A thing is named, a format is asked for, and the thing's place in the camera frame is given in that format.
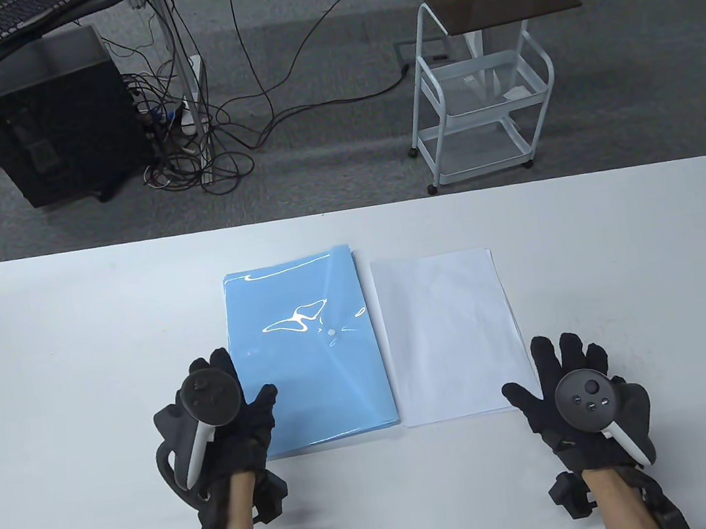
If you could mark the person's left hand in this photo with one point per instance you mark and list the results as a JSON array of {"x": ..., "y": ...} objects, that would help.
[{"x": 246, "y": 439}]

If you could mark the small paper scrap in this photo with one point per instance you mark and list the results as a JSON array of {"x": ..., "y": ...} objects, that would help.
[{"x": 517, "y": 93}]

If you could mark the black computer tower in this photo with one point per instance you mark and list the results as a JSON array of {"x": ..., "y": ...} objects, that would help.
[{"x": 53, "y": 123}]

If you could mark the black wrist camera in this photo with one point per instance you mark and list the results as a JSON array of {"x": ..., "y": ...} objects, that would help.
[
  {"x": 272, "y": 498},
  {"x": 570, "y": 496}
]

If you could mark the floor outlet box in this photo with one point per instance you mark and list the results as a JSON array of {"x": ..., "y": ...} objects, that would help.
[{"x": 420, "y": 50}]

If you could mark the person's right forearm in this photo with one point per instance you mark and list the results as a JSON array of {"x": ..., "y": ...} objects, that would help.
[{"x": 620, "y": 503}]

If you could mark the white paper sheet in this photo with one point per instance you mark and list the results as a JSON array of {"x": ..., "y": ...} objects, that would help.
[{"x": 451, "y": 342}]

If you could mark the white black handheld controller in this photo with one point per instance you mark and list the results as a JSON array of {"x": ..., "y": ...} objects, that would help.
[
  {"x": 210, "y": 395},
  {"x": 586, "y": 402}
]

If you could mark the person's left forearm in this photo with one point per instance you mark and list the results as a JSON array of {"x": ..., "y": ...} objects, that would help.
[{"x": 242, "y": 519}]

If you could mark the aluminium frame post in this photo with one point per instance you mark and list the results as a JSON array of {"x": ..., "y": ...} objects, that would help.
[{"x": 180, "y": 58}]

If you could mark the black forearm battery box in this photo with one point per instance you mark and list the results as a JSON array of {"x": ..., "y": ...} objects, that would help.
[{"x": 669, "y": 515}]

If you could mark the blue plastic snap folder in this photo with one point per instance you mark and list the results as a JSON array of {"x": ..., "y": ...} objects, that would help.
[{"x": 317, "y": 376}]

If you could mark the person's right hand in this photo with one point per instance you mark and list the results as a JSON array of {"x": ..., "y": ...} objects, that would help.
[{"x": 549, "y": 421}]

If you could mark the white power strip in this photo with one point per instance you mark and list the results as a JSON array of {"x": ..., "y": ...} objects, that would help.
[{"x": 197, "y": 89}]

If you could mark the black keyboard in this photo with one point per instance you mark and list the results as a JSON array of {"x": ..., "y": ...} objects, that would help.
[{"x": 36, "y": 10}]

